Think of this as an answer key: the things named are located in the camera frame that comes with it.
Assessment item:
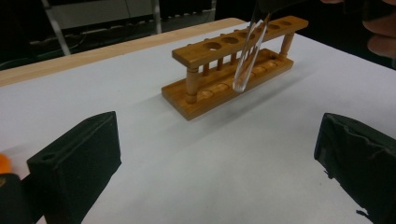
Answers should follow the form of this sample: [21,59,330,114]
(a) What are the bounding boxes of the orange plastic tube rack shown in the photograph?
[0,153,12,175]

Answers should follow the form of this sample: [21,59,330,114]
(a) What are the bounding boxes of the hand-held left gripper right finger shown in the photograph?
[313,112,396,224]

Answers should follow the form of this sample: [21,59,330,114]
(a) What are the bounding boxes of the dark power strip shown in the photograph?
[162,7,217,21]

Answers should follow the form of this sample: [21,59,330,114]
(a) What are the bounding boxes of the blue-capped glass test tube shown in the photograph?
[232,0,272,93]

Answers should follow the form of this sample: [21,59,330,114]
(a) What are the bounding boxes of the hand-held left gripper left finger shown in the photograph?
[26,110,122,224]

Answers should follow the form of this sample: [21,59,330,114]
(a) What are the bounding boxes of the wooden test tube rack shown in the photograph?
[161,15,309,121]

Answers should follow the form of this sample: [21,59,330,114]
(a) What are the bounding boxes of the white table mat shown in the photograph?
[0,21,396,224]

